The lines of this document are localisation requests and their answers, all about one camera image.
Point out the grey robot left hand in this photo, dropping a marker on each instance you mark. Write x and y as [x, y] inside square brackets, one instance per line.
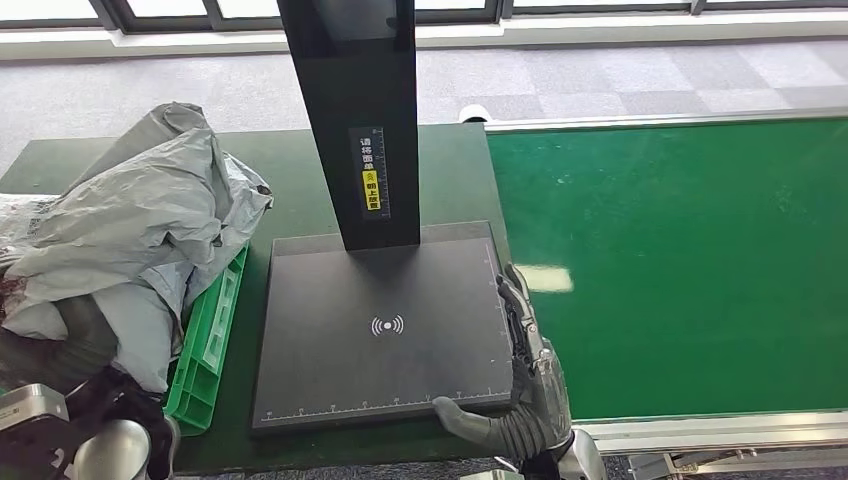
[66, 344]

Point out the clear plastic hand wrap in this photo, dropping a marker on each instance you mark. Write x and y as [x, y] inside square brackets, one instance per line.
[553, 391]

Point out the white parcel with QR code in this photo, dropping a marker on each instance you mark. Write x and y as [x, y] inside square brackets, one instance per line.
[16, 225]

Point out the dark window frame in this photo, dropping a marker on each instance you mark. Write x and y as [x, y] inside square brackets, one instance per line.
[199, 24]

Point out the black and yellow label sticker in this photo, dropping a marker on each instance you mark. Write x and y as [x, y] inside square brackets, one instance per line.
[371, 172]

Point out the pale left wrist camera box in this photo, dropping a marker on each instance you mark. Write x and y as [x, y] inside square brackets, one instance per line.
[30, 404]

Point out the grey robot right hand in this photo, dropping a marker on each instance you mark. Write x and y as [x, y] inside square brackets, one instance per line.
[543, 391]

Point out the black inbound scanner machine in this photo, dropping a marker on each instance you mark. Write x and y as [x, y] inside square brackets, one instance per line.
[384, 358]

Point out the green conveyor belt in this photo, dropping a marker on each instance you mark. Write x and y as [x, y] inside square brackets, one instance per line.
[662, 232]

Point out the white round roller end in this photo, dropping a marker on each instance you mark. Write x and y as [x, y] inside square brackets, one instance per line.
[473, 114]

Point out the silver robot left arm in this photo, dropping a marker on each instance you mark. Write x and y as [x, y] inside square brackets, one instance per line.
[112, 450]

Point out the aluminium conveyor frame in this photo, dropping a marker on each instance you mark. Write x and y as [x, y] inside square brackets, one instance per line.
[662, 430]

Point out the green plastic crate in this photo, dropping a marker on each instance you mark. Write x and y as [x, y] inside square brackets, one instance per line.
[205, 344]

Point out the white parcel with red print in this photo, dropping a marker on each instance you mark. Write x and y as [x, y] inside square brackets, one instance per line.
[245, 199]
[132, 225]

